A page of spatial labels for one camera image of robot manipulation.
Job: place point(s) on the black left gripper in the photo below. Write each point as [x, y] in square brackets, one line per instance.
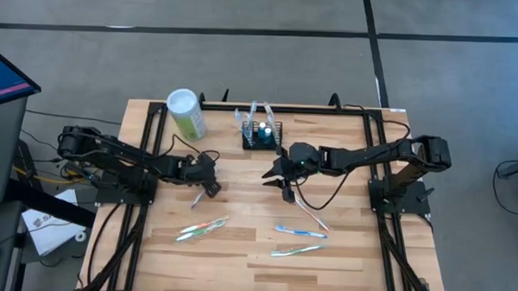
[193, 170]

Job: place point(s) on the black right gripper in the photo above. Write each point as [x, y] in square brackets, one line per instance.
[304, 158]

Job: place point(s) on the blue bottle white cap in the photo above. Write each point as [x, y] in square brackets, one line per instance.
[268, 133]

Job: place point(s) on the packaged toothbrushes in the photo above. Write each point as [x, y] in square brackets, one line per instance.
[204, 224]
[268, 111]

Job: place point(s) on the red orange toothbrush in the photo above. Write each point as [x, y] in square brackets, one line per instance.
[314, 216]

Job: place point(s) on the small teal bottle white cap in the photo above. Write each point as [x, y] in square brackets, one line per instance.
[262, 127]

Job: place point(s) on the grey purple toothbrush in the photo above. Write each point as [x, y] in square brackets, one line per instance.
[246, 134]

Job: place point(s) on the mint green toothbrush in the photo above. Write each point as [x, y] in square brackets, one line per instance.
[239, 116]

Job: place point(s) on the grey blue toothbrush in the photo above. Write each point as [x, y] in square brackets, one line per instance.
[253, 108]

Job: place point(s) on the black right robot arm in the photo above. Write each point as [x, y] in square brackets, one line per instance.
[371, 156]

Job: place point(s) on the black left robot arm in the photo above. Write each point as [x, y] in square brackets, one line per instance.
[124, 158]

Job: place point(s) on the white green wipes canister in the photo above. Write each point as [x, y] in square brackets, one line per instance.
[186, 117]

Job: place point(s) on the white tape roll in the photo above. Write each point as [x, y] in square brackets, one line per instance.
[78, 238]

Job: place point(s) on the black monitor stand bar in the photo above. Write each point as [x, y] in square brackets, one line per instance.
[49, 203]

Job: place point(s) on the white printed paper box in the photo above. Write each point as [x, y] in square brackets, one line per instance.
[48, 233]

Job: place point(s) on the computer monitor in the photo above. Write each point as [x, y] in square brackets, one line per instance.
[2, 80]

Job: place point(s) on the grey chair leg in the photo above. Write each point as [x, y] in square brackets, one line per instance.
[517, 168]

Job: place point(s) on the black aluminium table frame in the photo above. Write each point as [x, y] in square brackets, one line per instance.
[320, 110]

